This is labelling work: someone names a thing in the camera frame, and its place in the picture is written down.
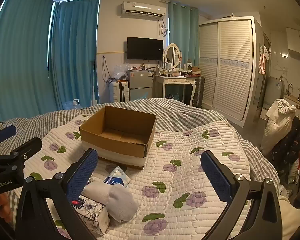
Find oval white vanity mirror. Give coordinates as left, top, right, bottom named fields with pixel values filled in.
left=164, top=43, right=181, bottom=70

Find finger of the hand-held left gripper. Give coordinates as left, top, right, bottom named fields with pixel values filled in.
left=0, top=125, right=17, bottom=153
left=0, top=137, right=43, bottom=167

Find blue and white packet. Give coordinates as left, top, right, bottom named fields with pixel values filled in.
left=103, top=166, right=131, bottom=187

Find quilted floral blanket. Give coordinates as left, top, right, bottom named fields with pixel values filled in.
left=22, top=114, right=280, bottom=240

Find white suitcase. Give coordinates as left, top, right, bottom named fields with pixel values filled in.
left=109, top=81, right=129, bottom=103

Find white cloth bundle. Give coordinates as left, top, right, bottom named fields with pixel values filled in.
left=261, top=99, right=297, bottom=153

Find grey washing machine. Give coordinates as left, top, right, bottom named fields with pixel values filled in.
left=262, top=76, right=285, bottom=109

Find white vanity table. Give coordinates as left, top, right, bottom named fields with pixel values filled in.
left=155, top=74, right=197, bottom=105

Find black wall television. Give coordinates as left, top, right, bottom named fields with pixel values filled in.
left=126, top=37, right=164, bottom=61

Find silver suitcase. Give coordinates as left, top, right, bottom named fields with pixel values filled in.
left=191, top=76, right=205, bottom=108

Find dark wall cable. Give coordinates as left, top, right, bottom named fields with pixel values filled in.
left=102, top=56, right=111, bottom=83

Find grey gingham duvet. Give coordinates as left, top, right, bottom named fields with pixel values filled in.
left=0, top=97, right=282, bottom=240

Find silver mini fridge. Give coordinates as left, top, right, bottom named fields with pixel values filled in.
left=126, top=69, right=153, bottom=102

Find white sliding wardrobe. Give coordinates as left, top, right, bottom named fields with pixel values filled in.
left=198, top=16, right=255, bottom=128

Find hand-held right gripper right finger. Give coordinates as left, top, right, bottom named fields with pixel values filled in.
left=200, top=150, right=283, bottom=240

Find cream fleece cloth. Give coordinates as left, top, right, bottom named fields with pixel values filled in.
left=277, top=196, right=300, bottom=240

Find floral tissue pack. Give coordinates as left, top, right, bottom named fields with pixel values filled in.
left=70, top=197, right=110, bottom=235

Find pink hanging garment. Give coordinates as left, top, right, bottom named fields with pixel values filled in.
left=259, top=45, right=270, bottom=75

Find white sock roll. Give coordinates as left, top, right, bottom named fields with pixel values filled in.
left=85, top=181, right=139, bottom=222

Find narrow teal curtain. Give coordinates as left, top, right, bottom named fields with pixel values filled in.
left=168, top=1, right=199, bottom=67

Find wide teal curtain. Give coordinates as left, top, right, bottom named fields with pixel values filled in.
left=0, top=0, right=53, bottom=123

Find cardboard box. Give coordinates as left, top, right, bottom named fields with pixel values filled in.
left=79, top=106, right=157, bottom=168

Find clear plastic bag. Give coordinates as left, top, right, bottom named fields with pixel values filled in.
left=111, top=63, right=129, bottom=81

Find white wall cabinets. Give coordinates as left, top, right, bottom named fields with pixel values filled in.
left=286, top=27, right=300, bottom=53

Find white upright pole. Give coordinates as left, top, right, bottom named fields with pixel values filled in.
left=93, top=60, right=98, bottom=105

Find person's left hand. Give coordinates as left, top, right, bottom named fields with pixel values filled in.
left=0, top=194, right=16, bottom=222

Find clear water jug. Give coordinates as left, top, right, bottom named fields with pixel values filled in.
left=65, top=98, right=87, bottom=110

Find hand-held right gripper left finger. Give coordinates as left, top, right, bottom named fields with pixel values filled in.
left=15, top=148, right=99, bottom=240

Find dark patterned clothes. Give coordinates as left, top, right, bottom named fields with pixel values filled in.
left=270, top=116, right=300, bottom=184

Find white air conditioner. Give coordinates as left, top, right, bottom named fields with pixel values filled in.
left=122, top=1, right=167, bottom=18

